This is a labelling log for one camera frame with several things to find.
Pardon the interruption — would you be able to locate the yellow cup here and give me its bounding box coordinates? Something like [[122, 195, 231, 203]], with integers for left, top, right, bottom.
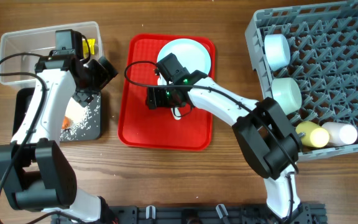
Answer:
[[295, 121, 329, 147]]

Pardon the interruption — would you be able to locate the green bowl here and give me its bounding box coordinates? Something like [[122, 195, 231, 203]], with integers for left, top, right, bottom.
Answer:
[[271, 78, 302, 115]]

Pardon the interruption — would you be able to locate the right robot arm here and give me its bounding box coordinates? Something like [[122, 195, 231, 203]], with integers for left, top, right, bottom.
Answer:
[[147, 53, 301, 222]]

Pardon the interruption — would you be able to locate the clear plastic bin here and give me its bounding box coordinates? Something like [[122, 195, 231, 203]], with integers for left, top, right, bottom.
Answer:
[[0, 21, 104, 73]]

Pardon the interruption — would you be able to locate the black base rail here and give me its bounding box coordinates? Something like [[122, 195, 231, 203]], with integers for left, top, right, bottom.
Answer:
[[110, 202, 328, 224]]

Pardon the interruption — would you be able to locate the grey dishwasher rack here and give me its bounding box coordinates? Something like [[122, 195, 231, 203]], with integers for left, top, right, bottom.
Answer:
[[245, 1, 358, 161]]

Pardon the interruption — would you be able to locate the orange carrot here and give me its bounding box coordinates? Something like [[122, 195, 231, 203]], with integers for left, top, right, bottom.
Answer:
[[62, 116, 71, 129]]

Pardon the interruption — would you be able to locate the light blue plate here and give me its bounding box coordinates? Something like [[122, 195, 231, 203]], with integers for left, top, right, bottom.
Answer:
[[157, 39, 211, 75]]

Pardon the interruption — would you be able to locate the black waste tray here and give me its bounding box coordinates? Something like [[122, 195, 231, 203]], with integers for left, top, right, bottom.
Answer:
[[12, 88, 102, 142]]

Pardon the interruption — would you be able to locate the light blue bowl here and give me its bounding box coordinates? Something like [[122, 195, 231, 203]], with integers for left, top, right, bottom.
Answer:
[[264, 34, 291, 71]]

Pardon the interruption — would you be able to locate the red serving tray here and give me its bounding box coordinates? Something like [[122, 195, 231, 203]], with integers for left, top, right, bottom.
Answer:
[[117, 34, 216, 151]]

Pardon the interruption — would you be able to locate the white plastic spoon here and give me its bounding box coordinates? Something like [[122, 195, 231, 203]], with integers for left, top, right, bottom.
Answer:
[[171, 107, 181, 120]]

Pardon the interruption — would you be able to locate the white rice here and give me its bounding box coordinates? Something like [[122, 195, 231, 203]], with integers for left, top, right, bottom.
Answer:
[[60, 93, 102, 142]]

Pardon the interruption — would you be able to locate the pink cup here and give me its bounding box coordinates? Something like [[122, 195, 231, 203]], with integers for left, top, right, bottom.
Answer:
[[322, 122, 358, 146]]

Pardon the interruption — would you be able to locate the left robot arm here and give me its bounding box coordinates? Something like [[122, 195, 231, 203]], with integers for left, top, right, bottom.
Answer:
[[0, 29, 119, 223]]

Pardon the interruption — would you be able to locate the yellow candy wrapper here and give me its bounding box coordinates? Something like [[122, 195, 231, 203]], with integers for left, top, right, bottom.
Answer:
[[83, 39, 96, 58]]

